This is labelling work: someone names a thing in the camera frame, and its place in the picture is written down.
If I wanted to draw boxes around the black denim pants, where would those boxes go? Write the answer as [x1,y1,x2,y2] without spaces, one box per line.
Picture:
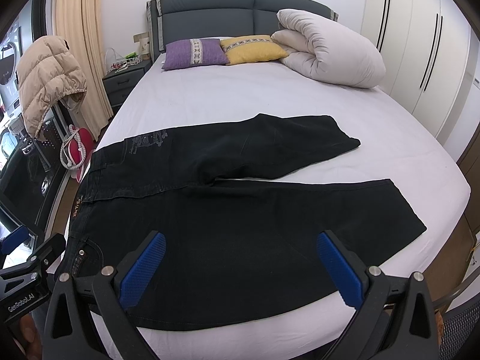
[61,114,425,331]

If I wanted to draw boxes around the person's left hand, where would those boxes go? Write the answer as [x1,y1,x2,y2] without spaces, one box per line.
[19,314,42,360]

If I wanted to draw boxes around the black mesh chair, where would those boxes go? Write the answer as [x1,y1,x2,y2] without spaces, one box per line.
[435,267,479,359]

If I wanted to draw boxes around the red and white bag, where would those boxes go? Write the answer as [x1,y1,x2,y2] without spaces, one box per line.
[60,124,94,183]

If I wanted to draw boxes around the dark grey nightstand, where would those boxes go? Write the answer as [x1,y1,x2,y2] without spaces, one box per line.
[103,60,151,114]

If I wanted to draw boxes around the items on nightstand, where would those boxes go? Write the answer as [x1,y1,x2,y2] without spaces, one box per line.
[104,48,143,73]

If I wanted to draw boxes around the beige puffer jacket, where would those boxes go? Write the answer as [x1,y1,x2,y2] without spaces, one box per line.
[16,36,87,139]

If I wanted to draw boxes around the purple patterned pillow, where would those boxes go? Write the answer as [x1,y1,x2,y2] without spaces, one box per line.
[163,38,230,71]

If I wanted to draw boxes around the folded white duvet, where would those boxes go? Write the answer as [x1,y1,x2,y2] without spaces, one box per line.
[271,9,386,89]

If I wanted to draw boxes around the yellow patterned pillow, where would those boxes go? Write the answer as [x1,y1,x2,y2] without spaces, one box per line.
[220,35,289,65]

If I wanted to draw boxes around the dark grey padded headboard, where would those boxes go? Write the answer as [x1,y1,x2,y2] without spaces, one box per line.
[146,0,338,61]

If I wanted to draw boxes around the beige curtain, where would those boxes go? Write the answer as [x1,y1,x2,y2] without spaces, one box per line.
[55,0,113,138]

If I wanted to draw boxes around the white wardrobe with black handles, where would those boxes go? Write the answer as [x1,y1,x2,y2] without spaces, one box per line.
[361,0,479,145]

